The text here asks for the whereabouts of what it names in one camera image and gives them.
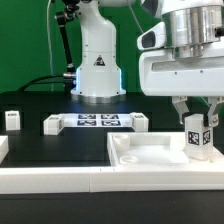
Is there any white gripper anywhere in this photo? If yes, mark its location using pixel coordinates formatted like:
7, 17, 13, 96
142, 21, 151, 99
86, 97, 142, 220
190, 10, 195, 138
139, 50, 224, 127

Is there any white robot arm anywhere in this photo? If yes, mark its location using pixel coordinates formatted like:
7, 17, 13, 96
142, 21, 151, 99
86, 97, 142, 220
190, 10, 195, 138
63, 0, 224, 127

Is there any white fiducial marker base sheet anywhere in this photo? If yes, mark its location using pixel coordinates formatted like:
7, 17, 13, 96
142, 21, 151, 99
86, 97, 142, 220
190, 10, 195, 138
63, 113, 131, 127

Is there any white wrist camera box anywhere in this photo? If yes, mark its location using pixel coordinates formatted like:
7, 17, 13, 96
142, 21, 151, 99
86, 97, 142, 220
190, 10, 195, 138
137, 22, 166, 50

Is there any white front fence rail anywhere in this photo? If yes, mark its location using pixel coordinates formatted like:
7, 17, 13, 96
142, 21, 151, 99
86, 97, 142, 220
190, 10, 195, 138
0, 164, 224, 194

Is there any white fence rail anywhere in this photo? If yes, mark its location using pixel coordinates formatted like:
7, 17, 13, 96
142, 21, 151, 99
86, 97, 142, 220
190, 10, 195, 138
0, 136, 9, 163
0, 164, 224, 194

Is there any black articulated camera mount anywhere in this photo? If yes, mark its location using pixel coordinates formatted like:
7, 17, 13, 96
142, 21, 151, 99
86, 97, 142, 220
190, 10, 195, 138
55, 0, 80, 93

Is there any black cable bundle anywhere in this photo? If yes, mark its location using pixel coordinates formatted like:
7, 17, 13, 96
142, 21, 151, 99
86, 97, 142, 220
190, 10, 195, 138
17, 74, 68, 93

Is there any white vertical cable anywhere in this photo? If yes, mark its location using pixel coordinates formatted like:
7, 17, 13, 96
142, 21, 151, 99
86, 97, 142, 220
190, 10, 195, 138
46, 0, 55, 92

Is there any white left fence rail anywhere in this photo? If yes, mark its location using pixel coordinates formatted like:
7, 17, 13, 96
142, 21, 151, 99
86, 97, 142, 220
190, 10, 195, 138
0, 136, 9, 163

